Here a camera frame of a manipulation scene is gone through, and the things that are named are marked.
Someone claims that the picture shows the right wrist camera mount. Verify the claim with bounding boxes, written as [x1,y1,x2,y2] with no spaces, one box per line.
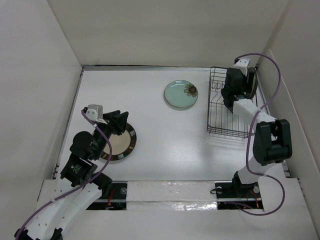
[233,57,250,76]

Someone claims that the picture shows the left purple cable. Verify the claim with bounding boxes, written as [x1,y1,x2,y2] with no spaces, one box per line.
[14,108,113,240]

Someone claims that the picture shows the teal round flower plate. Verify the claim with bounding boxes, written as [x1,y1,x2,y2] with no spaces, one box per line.
[164,80,199,108]

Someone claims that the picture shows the purple cable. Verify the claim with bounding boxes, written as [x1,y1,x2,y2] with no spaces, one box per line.
[234,52,286,216]
[14,108,113,240]

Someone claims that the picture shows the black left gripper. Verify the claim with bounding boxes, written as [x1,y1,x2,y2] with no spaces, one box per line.
[93,109,128,159]

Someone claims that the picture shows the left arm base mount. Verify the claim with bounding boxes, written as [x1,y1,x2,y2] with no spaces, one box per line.
[87,181,128,211]

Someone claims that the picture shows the brown striped rim plate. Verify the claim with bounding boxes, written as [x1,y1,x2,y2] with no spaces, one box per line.
[109,123,137,161]

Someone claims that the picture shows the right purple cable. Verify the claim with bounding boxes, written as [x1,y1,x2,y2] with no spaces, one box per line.
[234,52,286,216]

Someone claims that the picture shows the black wire dish rack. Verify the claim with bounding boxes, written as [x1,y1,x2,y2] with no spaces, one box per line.
[207,67,250,140]

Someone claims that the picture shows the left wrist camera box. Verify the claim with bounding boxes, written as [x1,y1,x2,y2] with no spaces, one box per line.
[84,104,103,122]

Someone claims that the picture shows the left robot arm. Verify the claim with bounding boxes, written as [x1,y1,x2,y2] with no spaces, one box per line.
[14,105,129,240]

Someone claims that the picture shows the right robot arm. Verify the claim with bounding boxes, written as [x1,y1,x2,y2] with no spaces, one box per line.
[221,67,293,197]

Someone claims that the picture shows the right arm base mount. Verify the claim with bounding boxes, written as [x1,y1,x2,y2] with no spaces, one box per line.
[210,181,264,210]

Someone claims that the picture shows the grey rimmed cream round plate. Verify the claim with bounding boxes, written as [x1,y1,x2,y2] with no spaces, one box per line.
[246,67,258,100]

